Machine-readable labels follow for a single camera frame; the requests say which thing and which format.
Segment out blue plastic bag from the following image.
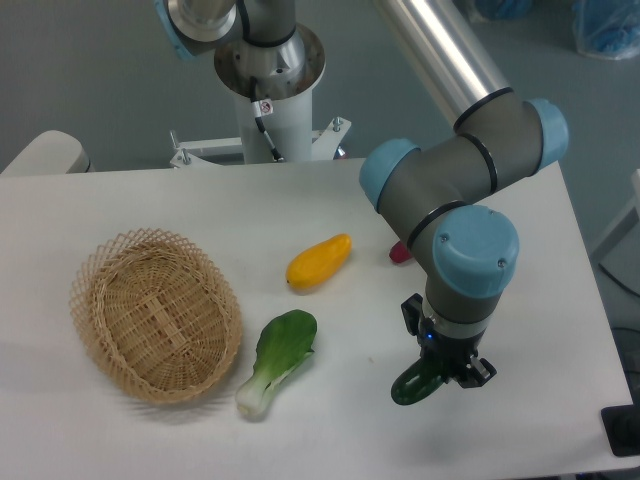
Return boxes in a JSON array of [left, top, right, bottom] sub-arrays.
[[572, 0, 639, 61]]

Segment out green bok choy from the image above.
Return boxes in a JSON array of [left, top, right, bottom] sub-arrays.
[[235, 309, 317, 419]]

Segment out woven wicker basket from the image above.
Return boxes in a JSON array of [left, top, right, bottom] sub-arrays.
[[69, 229, 243, 405]]

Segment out white chair back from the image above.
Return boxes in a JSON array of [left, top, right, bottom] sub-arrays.
[[1, 130, 95, 178]]

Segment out yellow mango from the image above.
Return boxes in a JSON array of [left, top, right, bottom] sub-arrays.
[[285, 233, 352, 291]]

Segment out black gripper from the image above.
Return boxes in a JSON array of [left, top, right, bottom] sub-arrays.
[[401, 294, 497, 389]]

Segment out red fruit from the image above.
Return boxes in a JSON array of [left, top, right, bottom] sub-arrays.
[[388, 241, 413, 265]]

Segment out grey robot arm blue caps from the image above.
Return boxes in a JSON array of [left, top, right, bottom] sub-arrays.
[[155, 1, 568, 405]]

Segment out dark green cucumber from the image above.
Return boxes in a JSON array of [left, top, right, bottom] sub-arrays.
[[391, 359, 443, 406]]

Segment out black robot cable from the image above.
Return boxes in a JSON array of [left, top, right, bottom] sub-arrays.
[[248, 75, 286, 164]]

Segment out black device at edge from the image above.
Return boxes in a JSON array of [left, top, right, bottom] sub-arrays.
[[601, 405, 639, 457]]

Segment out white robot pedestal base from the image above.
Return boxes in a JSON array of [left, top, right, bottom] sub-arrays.
[[170, 24, 351, 168]]

